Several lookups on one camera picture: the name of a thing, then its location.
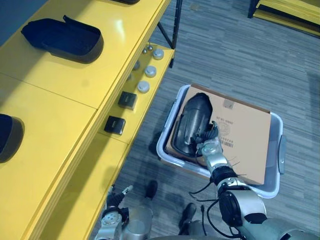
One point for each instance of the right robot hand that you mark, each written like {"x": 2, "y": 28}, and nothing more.
{"x": 209, "y": 136}

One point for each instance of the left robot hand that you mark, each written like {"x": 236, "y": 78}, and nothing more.
{"x": 115, "y": 200}

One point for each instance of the black plastic housing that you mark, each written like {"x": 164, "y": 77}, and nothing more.
{"x": 128, "y": 1}
{"x": 195, "y": 117}
{"x": 65, "y": 40}
{"x": 10, "y": 137}

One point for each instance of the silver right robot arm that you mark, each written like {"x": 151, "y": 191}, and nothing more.
{"x": 240, "y": 200}

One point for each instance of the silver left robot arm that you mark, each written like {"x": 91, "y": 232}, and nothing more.
{"x": 135, "y": 225}

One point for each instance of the yellow metal shelf unit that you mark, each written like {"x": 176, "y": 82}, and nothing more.
{"x": 75, "y": 87}

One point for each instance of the dark left robot foot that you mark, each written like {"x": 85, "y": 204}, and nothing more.
{"x": 151, "y": 188}

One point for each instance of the dark robot foot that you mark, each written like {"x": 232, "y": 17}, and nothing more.
{"x": 151, "y": 188}
{"x": 188, "y": 215}

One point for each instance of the brown cardboard box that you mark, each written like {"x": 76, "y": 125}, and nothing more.
{"x": 247, "y": 140}

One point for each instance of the dark right robot foot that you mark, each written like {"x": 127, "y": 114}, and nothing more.
{"x": 188, "y": 215}

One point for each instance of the small black box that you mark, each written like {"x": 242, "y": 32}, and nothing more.
{"x": 127, "y": 100}
{"x": 115, "y": 125}

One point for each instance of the grey plastic storage bin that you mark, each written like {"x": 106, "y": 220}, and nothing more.
{"x": 273, "y": 180}

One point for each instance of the silver cylinder weight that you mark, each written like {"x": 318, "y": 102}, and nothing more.
{"x": 158, "y": 54}
{"x": 143, "y": 86}
{"x": 150, "y": 70}

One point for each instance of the dark metal cylinder weight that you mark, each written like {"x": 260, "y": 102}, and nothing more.
{"x": 137, "y": 65}

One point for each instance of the small metal knob weight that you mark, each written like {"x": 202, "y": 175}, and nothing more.
{"x": 150, "y": 47}
{"x": 144, "y": 51}

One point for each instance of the black shelf frame post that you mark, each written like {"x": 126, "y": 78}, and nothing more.
{"x": 178, "y": 25}

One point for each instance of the yellow shelf with black frame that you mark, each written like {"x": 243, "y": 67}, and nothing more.
{"x": 287, "y": 17}

